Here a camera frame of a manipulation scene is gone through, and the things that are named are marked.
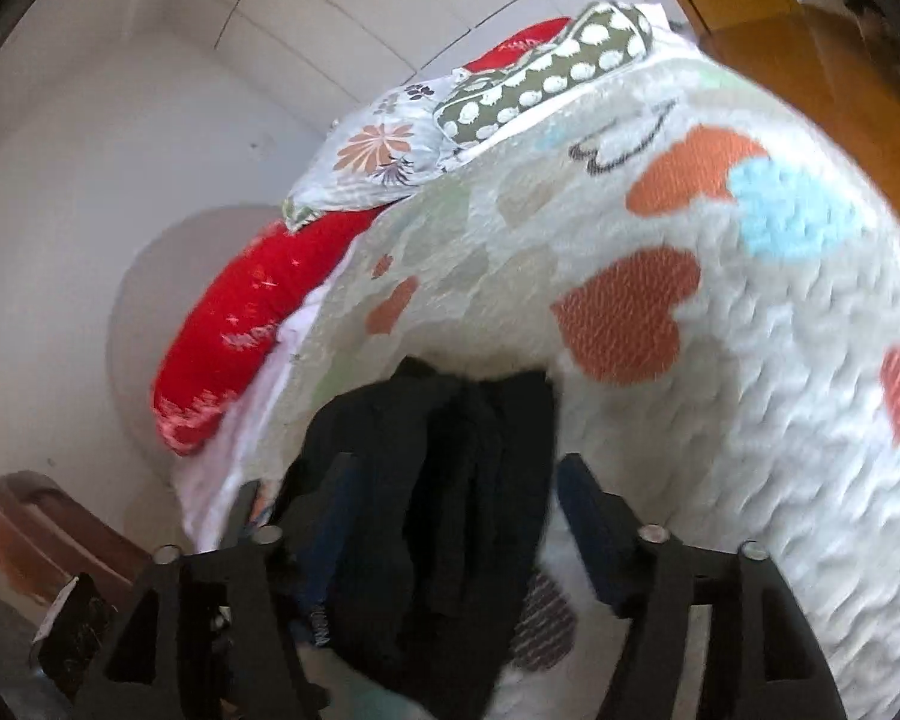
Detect glossy white wardrobe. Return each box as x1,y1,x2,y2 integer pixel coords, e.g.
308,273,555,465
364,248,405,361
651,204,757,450
157,0,646,128

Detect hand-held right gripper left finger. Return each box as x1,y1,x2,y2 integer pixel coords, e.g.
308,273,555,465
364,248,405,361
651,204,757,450
75,454,361,720

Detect green white-dotted pillow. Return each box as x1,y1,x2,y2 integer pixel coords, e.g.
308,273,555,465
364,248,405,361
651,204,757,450
433,1,653,147

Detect white floral pillow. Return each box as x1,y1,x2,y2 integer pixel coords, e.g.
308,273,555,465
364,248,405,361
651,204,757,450
281,67,481,233

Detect large red printed pillow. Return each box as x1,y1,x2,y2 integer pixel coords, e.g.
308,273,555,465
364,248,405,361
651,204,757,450
152,206,380,458

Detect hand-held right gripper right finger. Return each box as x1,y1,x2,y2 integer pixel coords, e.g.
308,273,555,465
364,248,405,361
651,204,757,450
555,454,848,720

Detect small red cushion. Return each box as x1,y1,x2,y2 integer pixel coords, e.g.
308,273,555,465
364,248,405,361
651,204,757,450
461,16,575,76

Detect beige rounded headboard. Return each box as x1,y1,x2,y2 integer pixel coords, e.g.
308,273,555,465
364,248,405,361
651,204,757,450
105,202,293,481

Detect black pants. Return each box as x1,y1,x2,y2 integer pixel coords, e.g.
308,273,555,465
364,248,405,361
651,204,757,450
274,356,560,720

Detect white pink blanket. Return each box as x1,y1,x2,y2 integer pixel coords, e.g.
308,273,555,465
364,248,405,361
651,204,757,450
172,292,346,552

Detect black smartphone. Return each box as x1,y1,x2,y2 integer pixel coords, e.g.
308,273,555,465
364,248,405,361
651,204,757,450
223,478,265,545

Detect heart pattern quilt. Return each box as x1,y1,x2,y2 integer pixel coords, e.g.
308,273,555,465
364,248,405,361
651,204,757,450
270,52,900,720

